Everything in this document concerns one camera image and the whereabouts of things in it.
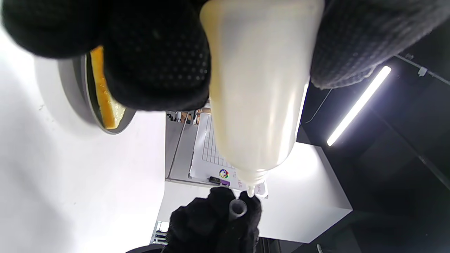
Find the person's right hand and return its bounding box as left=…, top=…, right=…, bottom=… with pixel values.
left=163, top=186, right=263, bottom=253

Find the person's left hand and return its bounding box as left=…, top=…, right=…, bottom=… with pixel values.
left=0, top=0, right=450, bottom=111

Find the small translucent bottle cap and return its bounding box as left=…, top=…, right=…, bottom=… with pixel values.
left=229, top=199, right=248, bottom=221

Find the yellow toast slice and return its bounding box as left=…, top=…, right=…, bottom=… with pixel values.
left=90, top=46, right=126, bottom=130

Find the grey round plate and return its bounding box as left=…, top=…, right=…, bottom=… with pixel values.
left=58, top=54, right=137, bottom=135

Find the translucent white honey bottle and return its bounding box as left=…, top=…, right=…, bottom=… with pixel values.
left=199, top=0, right=326, bottom=197

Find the black purple whiteboard eraser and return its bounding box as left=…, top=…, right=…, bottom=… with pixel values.
left=209, top=176, right=231, bottom=187

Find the long ceiling light tube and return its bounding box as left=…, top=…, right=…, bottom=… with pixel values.
left=327, top=65, right=392, bottom=147

